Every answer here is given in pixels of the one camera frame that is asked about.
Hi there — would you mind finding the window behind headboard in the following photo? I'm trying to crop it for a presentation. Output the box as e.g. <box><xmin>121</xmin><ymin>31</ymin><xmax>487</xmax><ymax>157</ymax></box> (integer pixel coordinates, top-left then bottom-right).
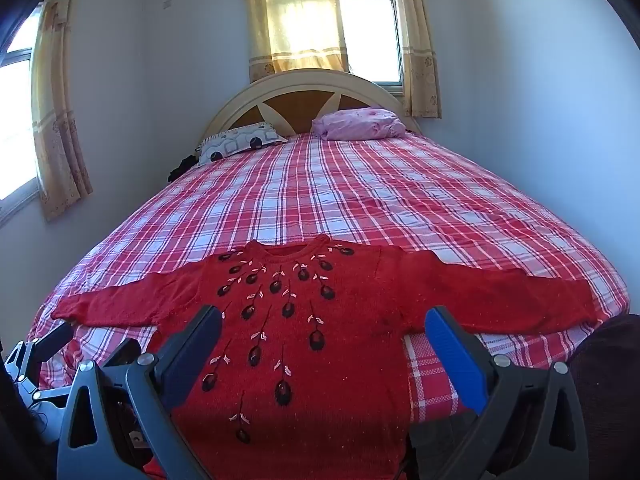
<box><xmin>337</xmin><ymin>0</ymin><xmax>405</xmax><ymax>94</ymax></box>

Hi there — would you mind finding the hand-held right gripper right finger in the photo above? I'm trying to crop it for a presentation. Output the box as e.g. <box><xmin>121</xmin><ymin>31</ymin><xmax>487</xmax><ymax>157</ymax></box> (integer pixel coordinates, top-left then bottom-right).
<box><xmin>425</xmin><ymin>306</ymin><xmax>586</xmax><ymax>480</ymax></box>

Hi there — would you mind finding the dark maroon cloth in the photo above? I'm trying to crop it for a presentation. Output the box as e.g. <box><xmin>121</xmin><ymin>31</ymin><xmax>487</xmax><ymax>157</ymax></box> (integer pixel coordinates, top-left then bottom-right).
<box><xmin>567</xmin><ymin>312</ymin><xmax>640</xmax><ymax>480</ymax></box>

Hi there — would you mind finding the red embroidered sweater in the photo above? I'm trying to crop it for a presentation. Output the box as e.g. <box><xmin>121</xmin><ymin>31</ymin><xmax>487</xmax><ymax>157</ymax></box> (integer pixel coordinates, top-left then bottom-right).
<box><xmin>50</xmin><ymin>240</ymin><xmax>608</xmax><ymax>480</ymax></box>

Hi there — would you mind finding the narrow yellow curtain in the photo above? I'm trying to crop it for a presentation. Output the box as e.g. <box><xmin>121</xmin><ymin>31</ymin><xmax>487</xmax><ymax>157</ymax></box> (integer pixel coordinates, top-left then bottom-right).
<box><xmin>390</xmin><ymin>0</ymin><xmax>443</xmax><ymax>120</ymax></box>

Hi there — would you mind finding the pink pillow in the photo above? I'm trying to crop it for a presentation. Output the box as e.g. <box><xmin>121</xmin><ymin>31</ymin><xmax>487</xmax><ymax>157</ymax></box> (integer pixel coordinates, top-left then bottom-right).
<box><xmin>311</xmin><ymin>106</ymin><xmax>407</xmax><ymax>141</ymax></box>

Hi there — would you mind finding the white patterned pillow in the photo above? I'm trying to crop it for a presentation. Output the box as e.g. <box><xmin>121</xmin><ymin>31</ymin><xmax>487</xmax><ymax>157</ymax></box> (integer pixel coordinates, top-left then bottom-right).
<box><xmin>194</xmin><ymin>122</ymin><xmax>289</xmax><ymax>167</ymax></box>

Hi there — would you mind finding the wide yellow curtain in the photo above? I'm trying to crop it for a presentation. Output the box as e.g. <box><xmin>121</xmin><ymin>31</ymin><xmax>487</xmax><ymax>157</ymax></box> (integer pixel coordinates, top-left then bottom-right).
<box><xmin>242</xmin><ymin>0</ymin><xmax>349</xmax><ymax>83</ymax></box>

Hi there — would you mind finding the cream wooden headboard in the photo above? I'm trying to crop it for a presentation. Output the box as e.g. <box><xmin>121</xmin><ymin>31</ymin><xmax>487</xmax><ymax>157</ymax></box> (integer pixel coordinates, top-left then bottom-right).
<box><xmin>202</xmin><ymin>69</ymin><xmax>423</xmax><ymax>143</ymax></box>

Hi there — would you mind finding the side window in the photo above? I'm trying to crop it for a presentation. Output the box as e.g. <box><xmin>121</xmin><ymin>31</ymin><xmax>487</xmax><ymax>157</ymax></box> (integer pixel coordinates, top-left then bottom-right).
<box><xmin>0</xmin><ymin>5</ymin><xmax>42</xmax><ymax>217</ymax></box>

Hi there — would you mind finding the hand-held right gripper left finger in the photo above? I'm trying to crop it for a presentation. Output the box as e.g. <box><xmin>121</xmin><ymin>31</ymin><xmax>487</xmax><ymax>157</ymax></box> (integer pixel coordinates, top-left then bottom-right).
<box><xmin>56</xmin><ymin>304</ymin><xmax>223</xmax><ymax>480</ymax></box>

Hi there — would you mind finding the red plaid blanket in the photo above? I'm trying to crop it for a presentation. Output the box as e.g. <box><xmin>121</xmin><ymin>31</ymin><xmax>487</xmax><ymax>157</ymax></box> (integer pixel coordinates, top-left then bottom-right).
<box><xmin>27</xmin><ymin>130</ymin><xmax>630</xmax><ymax>426</ymax></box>

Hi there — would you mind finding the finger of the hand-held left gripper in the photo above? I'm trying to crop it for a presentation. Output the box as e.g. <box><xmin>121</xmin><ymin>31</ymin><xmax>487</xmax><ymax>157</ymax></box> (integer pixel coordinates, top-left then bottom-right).
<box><xmin>101</xmin><ymin>338</ymin><xmax>142</xmax><ymax>369</ymax></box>
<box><xmin>30</xmin><ymin>321</ymin><xmax>75</xmax><ymax>362</ymax></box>

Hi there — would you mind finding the yellow side window curtain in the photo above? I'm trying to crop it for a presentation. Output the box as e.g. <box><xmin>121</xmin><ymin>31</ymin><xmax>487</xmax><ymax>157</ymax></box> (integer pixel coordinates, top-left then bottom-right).
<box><xmin>31</xmin><ymin>0</ymin><xmax>94</xmax><ymax>222</ymax></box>

